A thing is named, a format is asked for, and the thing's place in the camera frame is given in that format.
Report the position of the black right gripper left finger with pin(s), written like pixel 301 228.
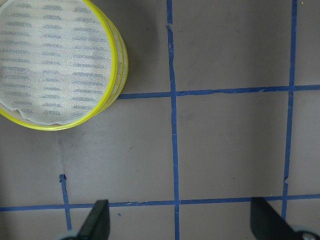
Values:
pixel 97 225

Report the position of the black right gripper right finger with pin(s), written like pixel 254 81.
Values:
pixel 267 224

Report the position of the white steamer liner cloth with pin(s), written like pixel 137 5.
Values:
pixel 50 62

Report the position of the yellow rimmed steamer layer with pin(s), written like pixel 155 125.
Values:
pixel 117 65

